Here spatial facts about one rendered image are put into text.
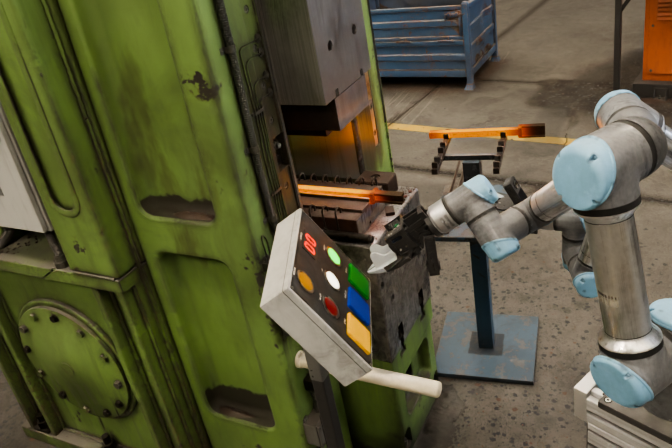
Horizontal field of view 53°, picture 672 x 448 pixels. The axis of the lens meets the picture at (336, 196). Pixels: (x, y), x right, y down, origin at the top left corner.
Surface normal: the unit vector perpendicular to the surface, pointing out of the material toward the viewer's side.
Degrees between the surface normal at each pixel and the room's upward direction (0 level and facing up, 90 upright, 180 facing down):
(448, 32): 89
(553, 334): 0
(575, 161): 83
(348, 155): 90
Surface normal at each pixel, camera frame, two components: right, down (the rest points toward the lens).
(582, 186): -0.85, 0.25
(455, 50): -0.46, 0.48
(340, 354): -0.03, 0.47
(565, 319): -0.17, -0.87
